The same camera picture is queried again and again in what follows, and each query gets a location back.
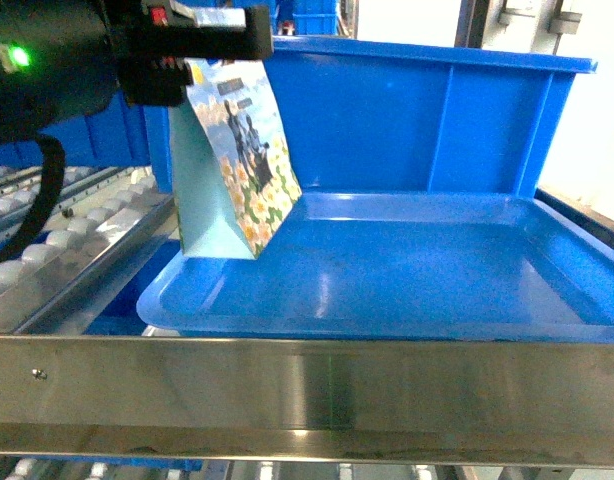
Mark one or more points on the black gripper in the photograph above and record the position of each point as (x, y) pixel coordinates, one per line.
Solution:
(153, 40)

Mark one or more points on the flower gift bag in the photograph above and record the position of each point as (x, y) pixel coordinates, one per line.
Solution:
(232, 177)

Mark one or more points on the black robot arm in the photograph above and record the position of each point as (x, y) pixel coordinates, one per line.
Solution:
(63, 59)

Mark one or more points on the left roller track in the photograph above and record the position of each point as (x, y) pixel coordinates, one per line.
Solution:
(61, 286)

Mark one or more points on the large blue bin right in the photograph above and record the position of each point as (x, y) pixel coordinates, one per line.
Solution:
(371, 116)

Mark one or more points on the light blue tray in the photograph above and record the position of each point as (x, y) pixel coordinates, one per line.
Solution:
(400, 267)

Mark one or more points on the steel front rail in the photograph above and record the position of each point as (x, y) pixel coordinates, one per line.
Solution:
(533, 404)

